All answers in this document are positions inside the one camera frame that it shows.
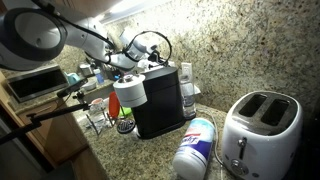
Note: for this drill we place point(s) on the soap bottle with blue label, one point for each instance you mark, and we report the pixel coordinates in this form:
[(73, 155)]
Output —
[(99, 77)]

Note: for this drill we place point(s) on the red plastic cup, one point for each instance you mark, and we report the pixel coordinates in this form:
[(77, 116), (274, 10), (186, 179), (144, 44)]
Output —
[(114, 105)]

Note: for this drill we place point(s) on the white wipes canister blue label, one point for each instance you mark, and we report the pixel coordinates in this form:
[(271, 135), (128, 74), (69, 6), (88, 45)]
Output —
[(195, 146)]

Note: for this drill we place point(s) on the clear glass cup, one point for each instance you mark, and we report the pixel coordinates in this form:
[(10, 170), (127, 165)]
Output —
[(98, 121)]

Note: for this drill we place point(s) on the green small item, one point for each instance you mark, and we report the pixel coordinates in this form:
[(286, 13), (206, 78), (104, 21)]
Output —
[(126, 112)]

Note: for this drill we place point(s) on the glass jar with red rim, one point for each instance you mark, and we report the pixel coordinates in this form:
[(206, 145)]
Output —
[(97, 104)]

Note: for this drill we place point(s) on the stainless toaster oven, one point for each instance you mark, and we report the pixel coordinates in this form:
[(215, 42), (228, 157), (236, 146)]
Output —
[(36, 83)]

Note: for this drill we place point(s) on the teal small container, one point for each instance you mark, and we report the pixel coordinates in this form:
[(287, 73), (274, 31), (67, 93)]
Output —
[(72, 78)]

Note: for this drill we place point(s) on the upper kitchen cabinet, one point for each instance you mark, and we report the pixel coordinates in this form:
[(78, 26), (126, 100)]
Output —
[(93, 5)]

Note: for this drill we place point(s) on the under-cabinet light tube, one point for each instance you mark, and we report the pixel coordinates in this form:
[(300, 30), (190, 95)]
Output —
[(140, 6)]

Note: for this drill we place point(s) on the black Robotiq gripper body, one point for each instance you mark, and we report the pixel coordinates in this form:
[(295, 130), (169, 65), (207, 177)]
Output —
[(153, 57)]

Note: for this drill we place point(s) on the black and white coffee machine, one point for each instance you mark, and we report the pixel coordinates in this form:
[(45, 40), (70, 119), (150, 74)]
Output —
[(160, 100)]

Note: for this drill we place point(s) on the black camera on stand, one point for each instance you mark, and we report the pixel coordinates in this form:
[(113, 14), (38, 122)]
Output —
[(71, 87)]

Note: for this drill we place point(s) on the grey metal pot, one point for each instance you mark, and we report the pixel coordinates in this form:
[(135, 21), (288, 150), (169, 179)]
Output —
[(86, 70)]

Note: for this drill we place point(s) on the white wall outlet plate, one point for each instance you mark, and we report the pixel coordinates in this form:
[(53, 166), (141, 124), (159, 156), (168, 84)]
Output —
[(186, 69)]

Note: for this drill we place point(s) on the white two-slot toaster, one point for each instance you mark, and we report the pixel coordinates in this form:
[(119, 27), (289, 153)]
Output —
[(263, 143)]

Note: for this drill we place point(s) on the clear water tank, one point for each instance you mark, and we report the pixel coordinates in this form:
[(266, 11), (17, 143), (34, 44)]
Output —
[(188, 96)]

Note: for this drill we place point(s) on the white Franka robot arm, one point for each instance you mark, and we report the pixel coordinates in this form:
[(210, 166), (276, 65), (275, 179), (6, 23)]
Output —
[(36, 36)]

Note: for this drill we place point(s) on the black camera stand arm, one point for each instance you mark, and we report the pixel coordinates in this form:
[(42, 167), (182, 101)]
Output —
[(50, 115)]

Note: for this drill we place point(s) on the white dish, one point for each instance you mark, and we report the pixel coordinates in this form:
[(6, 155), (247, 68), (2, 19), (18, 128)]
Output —
[(89, 86)]

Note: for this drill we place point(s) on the wooden base cabinet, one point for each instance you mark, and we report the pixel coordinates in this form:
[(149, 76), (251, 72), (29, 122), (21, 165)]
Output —
[(56, 136)]

